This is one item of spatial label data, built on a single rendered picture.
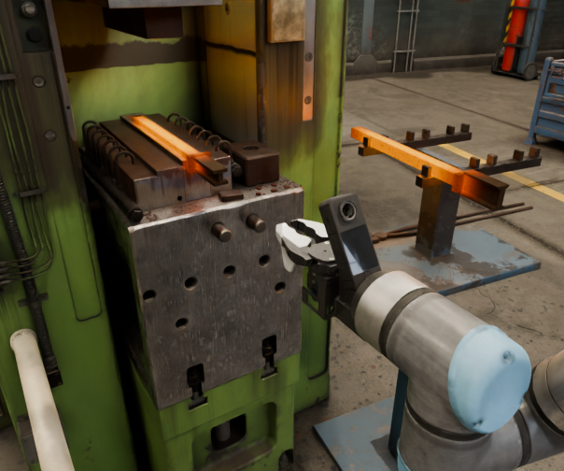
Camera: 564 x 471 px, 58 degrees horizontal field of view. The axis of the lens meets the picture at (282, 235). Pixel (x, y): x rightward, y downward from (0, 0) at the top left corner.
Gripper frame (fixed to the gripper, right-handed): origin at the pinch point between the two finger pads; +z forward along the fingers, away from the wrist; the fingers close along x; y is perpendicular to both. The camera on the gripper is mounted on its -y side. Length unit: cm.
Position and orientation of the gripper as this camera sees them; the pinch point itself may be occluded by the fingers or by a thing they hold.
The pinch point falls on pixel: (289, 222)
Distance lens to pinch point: 73.3
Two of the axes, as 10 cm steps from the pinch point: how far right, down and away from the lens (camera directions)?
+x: 8.5, -2.4, 4.7
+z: -5.3, -3.9, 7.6
